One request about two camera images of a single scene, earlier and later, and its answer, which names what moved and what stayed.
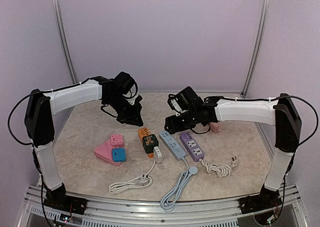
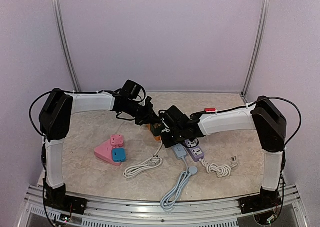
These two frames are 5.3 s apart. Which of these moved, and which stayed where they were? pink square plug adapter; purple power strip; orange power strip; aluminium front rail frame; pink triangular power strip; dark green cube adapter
Moved: orange power strip; dark green cube adapter
Stayed: aluminium front rail frame; purple power strip; pink triangular power strip; pink square plug adapter
